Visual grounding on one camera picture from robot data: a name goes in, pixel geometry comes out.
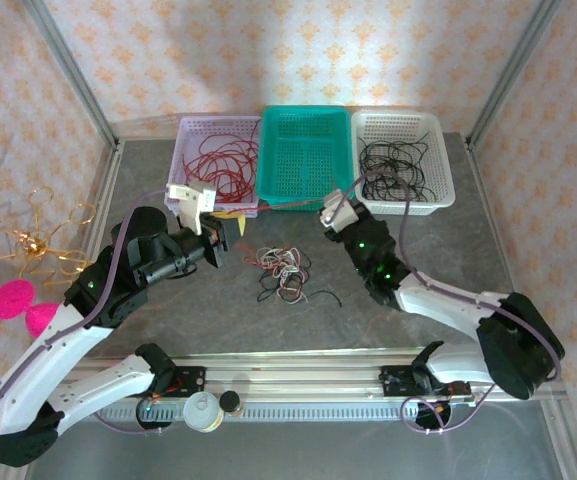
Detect thin black cable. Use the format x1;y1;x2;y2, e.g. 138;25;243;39
237;243;343;309

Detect teal plastic basket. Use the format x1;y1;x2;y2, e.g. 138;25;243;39
256;105;353;211

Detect lavender plastic basket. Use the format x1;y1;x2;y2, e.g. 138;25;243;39
163;115;263;220

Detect pink round pads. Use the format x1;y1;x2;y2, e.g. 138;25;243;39
23;302;60;339

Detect white plastic basket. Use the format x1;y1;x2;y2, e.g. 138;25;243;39
350;108;457;217

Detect round pink fuzzy ball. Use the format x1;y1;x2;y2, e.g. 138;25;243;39
0;280;35;321

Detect white round cap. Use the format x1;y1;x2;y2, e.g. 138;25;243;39
182;390;225;432

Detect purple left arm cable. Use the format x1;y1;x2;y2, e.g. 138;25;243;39
0;188;179;471

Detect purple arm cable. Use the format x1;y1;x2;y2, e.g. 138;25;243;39
0;188;179;471
337;169;564;436

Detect red cable bundle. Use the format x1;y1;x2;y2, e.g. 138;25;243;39
181;127;262;204

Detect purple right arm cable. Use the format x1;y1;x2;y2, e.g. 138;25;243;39
337;169;564;436

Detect black cable bundle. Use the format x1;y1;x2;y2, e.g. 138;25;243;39
357;139;442;204

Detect gold wire ornament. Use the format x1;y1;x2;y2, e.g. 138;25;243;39
0;185;100;289

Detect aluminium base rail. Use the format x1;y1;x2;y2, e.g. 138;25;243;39
62;347;569;404

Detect grey slotted cable duct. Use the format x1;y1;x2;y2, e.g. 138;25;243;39
90;403;474;422

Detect aluminium frame post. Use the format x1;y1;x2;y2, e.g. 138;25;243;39
20;0;122;151
465;0;564;149

